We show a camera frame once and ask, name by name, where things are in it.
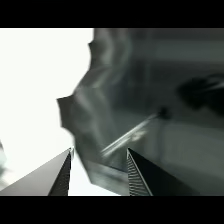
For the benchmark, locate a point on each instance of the grey garment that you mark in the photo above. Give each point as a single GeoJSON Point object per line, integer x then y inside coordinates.
{"type": "Point", "coordinates": [100, 110]}

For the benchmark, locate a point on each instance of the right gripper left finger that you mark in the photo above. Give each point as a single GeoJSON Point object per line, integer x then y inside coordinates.
{"type": "Point", "coordinates": [50, 178]}

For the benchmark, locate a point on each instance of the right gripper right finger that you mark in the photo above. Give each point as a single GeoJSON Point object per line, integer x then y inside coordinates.
{"type": "Point", "coordinates": [150, 180]}

